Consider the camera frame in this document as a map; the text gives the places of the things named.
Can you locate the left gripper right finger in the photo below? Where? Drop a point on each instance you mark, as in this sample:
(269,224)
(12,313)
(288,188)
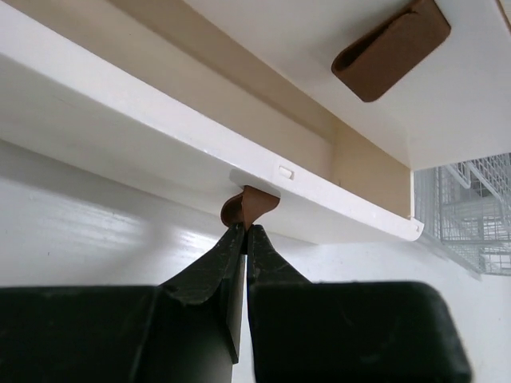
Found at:
(349,331)

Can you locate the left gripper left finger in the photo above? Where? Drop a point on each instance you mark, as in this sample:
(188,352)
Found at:
(186,329)

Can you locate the white drawer organizer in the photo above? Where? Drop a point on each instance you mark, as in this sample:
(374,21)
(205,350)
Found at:
(193,100)

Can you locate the white wire mesh organizer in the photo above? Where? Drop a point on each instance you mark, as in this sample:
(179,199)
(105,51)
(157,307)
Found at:
(465,208)

